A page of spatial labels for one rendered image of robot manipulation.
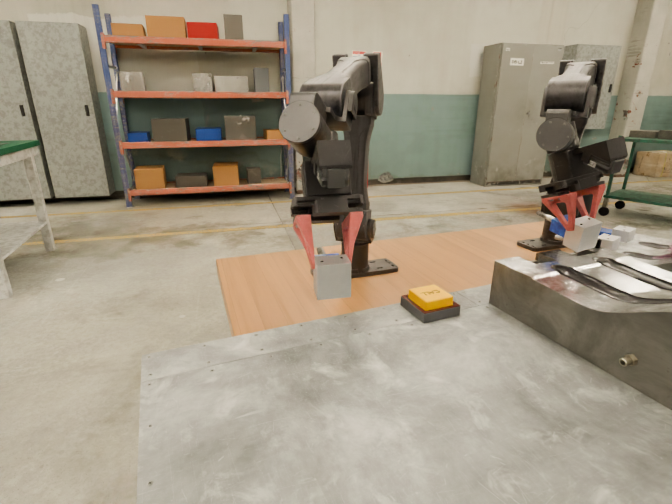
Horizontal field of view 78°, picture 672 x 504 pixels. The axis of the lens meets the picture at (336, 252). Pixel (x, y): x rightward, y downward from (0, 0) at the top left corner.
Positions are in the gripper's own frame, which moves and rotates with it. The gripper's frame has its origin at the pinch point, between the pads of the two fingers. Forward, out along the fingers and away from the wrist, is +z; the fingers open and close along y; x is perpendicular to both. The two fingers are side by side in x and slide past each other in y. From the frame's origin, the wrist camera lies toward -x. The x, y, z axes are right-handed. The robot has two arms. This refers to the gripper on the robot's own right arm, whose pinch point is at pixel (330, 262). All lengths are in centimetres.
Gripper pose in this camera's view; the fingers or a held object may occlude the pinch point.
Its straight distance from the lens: 60.4
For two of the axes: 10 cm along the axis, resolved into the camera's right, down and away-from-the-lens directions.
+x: -1.7, 1.6, 9.7
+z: 0.9, 9.9, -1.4
